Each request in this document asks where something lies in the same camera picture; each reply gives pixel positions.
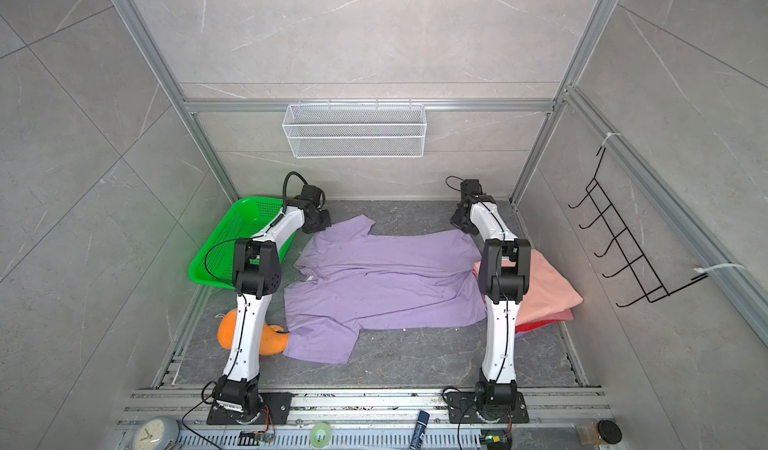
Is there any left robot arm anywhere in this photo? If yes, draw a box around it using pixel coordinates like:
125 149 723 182
211 183 331 423

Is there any pink folded t shirt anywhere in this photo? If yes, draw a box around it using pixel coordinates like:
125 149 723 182
473 248 584 326

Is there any orange dolphin toy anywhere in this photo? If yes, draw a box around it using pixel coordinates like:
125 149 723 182
217 309 290 355

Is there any red folded shirt in stack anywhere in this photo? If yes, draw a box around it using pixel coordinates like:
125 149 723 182
515 309 573 334

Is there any white analog clock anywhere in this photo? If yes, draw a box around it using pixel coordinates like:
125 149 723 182
130 416 180 450

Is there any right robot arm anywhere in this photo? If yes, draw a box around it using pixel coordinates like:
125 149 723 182
446 176 532 423

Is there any green plastic basket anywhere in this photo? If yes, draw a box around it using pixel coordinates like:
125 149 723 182
188 196 298 290

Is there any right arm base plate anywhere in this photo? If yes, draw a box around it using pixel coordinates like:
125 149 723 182
441 389 530 425

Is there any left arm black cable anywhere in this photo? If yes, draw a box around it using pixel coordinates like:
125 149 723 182
281 171 310 211

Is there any black round lid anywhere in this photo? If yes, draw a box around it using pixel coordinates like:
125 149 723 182
596 419 623 445

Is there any blue marker pen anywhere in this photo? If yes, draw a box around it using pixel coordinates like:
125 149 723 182
408 410 430 450

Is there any small brown box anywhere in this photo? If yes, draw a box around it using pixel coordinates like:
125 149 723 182
576 421 603 447

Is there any black wire hook rack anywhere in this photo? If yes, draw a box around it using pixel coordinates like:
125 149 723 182
567 148 708 309

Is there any purple t shirt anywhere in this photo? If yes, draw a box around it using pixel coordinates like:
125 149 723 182
283 215 487 365

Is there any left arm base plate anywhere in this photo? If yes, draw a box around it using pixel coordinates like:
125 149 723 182
206 392 293 425

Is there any green tape roll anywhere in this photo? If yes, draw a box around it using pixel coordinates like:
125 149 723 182
309 422 332 449

